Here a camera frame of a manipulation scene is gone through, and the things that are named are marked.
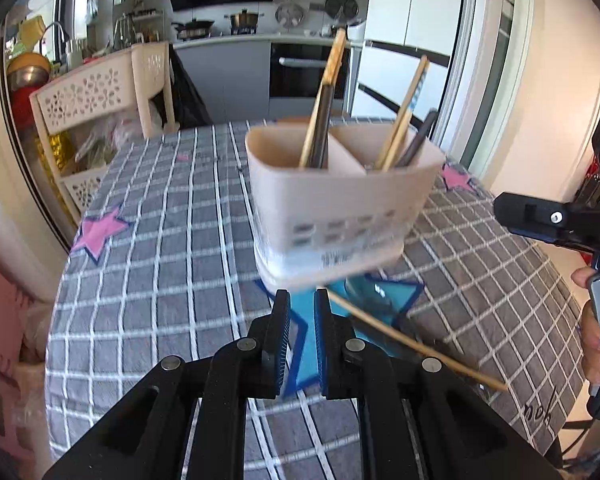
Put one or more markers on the white refrigerator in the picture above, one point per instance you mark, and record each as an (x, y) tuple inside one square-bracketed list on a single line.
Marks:
[(410, 10)]

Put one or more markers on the beige perforated storage cart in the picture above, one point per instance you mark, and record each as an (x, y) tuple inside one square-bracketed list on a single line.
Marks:
[(95, 95)]

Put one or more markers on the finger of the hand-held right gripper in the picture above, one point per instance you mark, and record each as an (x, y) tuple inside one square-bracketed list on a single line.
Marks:
[(530, 217)]

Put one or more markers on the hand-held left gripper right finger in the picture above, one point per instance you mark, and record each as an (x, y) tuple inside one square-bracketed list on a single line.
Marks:
[(322, 342)]

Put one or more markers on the dark chopstick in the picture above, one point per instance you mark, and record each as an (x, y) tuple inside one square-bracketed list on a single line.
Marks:
[(422, 135)]

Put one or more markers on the grey checked tablecloth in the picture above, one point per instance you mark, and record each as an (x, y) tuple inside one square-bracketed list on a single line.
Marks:
[(180, 260)]

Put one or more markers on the black wok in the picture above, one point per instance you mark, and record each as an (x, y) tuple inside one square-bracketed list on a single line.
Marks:
[(194, 28)]

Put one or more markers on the blue patterned wooden chopstick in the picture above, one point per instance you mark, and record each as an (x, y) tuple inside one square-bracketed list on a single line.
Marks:
[(416, 87)]

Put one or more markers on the steel cooking pot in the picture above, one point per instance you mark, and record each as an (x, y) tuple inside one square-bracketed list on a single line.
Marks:
[(244, 20)]

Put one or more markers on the gold foil bag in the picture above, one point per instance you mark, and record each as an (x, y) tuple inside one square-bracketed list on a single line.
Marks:
[(60, 152)]

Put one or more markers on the curved kitchen faucet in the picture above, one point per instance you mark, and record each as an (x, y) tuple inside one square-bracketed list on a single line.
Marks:
[(55, 27)]

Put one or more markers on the glass kettle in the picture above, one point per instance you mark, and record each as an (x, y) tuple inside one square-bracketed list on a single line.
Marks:
[(125, 27)]

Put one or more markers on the beige plastic utensil holder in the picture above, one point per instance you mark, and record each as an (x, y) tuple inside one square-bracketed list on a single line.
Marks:
[(330, 200)]

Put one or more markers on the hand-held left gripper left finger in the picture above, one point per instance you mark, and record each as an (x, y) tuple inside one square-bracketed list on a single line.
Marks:
[(282, 342)]

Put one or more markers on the person's right hand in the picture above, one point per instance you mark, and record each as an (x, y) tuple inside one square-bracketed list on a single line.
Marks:
[(592, 355)]

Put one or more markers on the shiny black spoon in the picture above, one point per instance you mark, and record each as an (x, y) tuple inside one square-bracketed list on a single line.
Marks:
[(322, 125)]

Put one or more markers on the dark translucent spoon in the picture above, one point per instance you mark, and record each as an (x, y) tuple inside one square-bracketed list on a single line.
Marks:
[(375, 292)]

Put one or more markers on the black hanging cloth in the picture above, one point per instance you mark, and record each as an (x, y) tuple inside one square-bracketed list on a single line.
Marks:
[(185, 90)]

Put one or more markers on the black built-in oven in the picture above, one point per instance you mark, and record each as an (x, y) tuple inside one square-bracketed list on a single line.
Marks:
[(300, 77)]

